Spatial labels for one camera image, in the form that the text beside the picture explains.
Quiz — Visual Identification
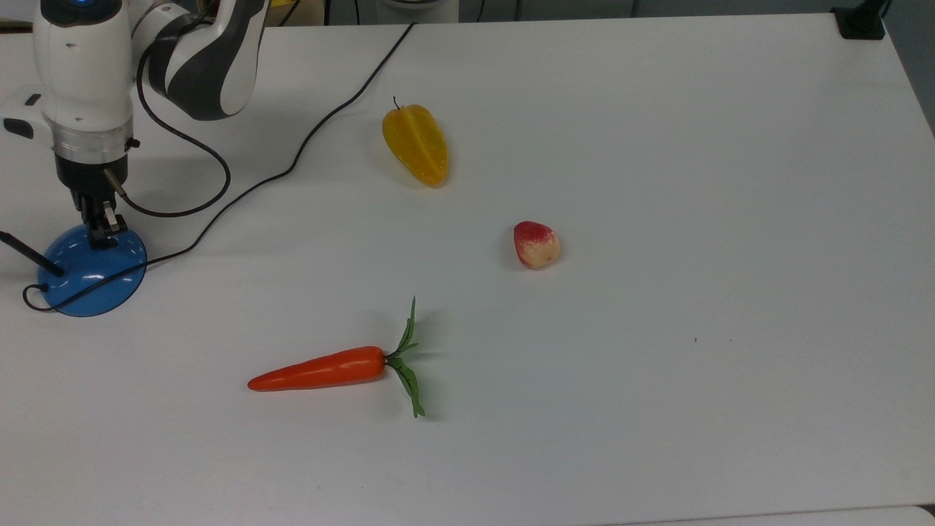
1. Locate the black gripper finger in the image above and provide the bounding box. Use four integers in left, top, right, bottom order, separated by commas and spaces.
80, 199, 112, 249
101, 196, 126, 236

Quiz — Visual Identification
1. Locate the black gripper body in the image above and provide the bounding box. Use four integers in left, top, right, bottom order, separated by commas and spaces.
54, 137, 141, 213

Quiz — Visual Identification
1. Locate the blue dome base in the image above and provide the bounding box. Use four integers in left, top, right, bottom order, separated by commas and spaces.
0, 224, 148, 319

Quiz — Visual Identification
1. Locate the orange toy carrot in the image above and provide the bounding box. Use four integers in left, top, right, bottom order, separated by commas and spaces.
247, 296, 427, 419

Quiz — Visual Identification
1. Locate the yellow toy starfruit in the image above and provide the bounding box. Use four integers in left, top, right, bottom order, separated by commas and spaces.
381, 96, 450, 188

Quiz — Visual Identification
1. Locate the red pink strawberry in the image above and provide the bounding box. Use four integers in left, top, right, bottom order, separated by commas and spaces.
513, 221, 562, 271

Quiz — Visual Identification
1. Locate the black table clamp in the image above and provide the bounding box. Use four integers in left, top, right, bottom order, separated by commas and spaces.
831, 0, 890, 41

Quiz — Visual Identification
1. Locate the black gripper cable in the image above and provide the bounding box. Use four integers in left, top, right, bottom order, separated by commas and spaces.
102, 15, 232, 218

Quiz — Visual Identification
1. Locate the black lamp power cable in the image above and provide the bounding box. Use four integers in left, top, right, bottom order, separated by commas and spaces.
22, 22, 416, 313

